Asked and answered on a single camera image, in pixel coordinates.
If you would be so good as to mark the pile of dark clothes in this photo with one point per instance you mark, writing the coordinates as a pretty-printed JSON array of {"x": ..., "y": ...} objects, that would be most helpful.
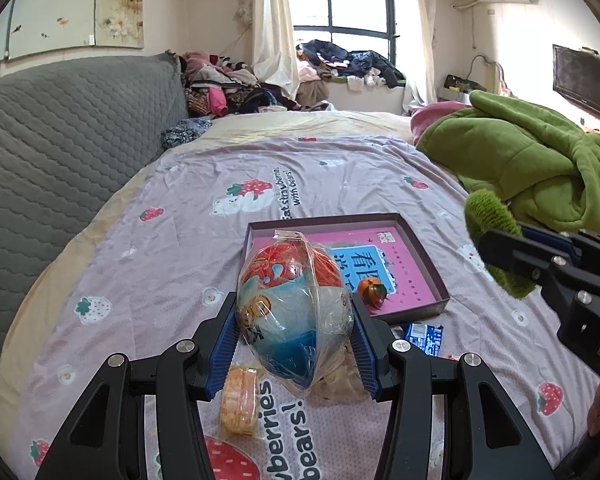
[{"x": 360, "y": 62}]

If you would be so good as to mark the black yellow device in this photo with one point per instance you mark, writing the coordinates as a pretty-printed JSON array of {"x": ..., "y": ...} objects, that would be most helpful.
[{"x": 457, "y": 82}]

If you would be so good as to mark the blue snack packet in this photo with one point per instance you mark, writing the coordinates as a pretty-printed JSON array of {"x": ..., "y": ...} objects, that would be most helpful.
[{"x": 425, "y": 337}]

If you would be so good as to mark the pile of mixed clothes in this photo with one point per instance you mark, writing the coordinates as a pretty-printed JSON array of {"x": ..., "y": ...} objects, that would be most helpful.
[{"x": 225, "y": 85}]

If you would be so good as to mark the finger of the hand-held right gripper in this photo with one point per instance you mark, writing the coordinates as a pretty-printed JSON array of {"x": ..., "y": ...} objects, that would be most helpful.
[
  {"x": 550, "y": 240},
  {"x": 520, "y": 255}
]

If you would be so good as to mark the black wall television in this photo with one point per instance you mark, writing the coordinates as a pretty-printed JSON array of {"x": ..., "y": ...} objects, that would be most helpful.
[{"x": 585, "y": 82}]

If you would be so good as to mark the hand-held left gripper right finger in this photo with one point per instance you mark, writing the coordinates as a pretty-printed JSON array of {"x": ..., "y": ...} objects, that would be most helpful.
[{"x": 365, "y": 355}]

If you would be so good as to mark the green fleece blanket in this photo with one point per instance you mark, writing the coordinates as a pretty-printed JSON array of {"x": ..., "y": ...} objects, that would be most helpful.
[{"x": 530, "y": 160}]

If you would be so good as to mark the orange cracker packet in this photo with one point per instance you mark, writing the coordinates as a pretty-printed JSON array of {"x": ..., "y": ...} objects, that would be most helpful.
[{"x": 237, "y": 400}]

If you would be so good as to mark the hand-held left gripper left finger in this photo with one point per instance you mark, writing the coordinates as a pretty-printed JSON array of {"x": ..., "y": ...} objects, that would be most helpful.
[{"x": 225, "y": 350}]

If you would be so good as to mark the long sheer white curtain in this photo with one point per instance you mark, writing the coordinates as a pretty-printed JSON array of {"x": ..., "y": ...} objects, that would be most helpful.
[{"x": 272, "y": 25}]

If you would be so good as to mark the cream window curtain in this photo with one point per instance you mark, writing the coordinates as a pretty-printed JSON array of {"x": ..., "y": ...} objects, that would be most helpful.
[{"x": 420, "y": 35}]

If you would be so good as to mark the dark shallow cardboard box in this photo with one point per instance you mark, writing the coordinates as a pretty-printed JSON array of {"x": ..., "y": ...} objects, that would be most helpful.
[{"x": 420, "y": 311}]

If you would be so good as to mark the beige bed sheet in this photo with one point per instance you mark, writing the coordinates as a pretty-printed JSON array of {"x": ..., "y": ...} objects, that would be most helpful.
[{"x": 305, "y": 125}]

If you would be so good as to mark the tangerine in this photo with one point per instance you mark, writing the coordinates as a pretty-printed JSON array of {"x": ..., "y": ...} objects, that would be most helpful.
[{"x": 365, "y": 291}]

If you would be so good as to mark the pink book with blue label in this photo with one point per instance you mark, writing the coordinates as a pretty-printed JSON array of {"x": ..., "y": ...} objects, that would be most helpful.
[{"x": 405, "y": 265}]

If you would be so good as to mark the floral wall painting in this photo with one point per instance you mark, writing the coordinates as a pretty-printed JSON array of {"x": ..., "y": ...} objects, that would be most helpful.
[{"x": 80, "y": 10}]

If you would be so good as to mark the grey quilted headboard cover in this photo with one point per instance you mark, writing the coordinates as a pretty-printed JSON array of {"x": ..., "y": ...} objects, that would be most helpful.
[{"x": 55, "y": 160}]

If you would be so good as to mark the pink fleece cloth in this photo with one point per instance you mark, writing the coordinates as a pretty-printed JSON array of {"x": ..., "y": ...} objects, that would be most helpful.
[{"x": 432, "y": 115}]

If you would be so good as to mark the black framed window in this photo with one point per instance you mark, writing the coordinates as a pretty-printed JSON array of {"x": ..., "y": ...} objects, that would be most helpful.
[{"x": 355, "y": 0}]

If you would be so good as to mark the lilac strawberry print blanket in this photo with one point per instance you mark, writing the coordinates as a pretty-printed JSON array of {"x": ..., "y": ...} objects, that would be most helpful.
[{"x": 155, "y": 260}]

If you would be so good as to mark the plastic toy ball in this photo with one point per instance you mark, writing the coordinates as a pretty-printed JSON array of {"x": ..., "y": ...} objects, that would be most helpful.
[{"x": 290, "y": 310}]

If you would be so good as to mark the dark floral cloth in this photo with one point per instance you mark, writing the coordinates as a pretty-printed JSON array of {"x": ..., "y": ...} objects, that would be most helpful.
[{"x": 185, "y": 132}]

